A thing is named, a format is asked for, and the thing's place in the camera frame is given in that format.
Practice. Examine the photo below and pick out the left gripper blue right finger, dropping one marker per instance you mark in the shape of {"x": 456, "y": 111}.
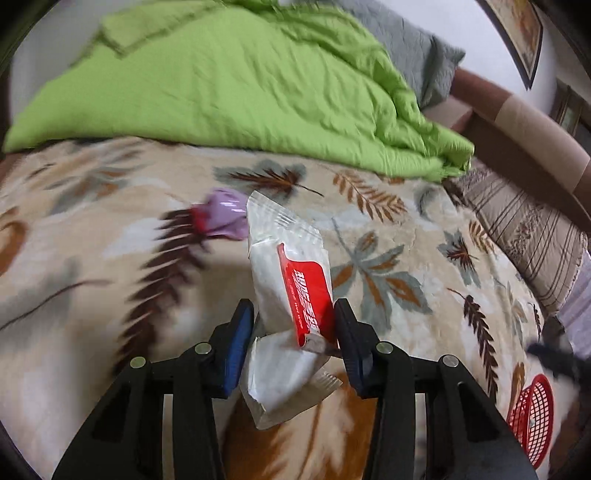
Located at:
{"x": 356, "y": 342}

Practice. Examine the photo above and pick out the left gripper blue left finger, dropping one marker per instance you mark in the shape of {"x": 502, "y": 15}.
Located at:
{"x": 230, "y": 344}

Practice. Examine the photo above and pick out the white red snack wrapper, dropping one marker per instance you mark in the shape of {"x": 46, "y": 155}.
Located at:
{"x": 295, "y": 327}

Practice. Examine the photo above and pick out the purple red wrapper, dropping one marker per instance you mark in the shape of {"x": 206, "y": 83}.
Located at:
{"x": 222, "y": 214}

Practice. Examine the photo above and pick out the lavender cloth covered table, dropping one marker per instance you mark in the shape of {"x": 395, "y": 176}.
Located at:
{"x": 575, "y": 313}

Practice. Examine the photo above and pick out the red plastic basket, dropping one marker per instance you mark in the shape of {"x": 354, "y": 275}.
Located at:
{"x": 532, "y": 418}

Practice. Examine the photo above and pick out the striped beige pillow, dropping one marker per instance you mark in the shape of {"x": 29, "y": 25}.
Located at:
{"x": 546, "y": 248}

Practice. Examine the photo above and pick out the leaf pattern bed blanket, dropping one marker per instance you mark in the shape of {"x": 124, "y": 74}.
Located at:
{"x": 99, "y": 264}

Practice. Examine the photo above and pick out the brown sofa headboard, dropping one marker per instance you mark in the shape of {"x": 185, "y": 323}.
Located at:
{"x": 519, "y": 142}

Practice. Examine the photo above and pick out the dark glass cabinet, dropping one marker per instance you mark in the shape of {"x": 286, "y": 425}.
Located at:
{"x": 572, "y": 113}

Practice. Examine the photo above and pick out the green quilt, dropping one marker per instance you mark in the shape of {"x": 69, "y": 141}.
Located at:
{"x": 303, "y": 79}

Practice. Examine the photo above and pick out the grey quilted pillow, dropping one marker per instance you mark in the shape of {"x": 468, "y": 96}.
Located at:
{"x": 427, "y": 62}

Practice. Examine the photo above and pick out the framed wall picture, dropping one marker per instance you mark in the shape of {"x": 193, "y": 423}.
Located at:
{"x": 523, "y": 55}

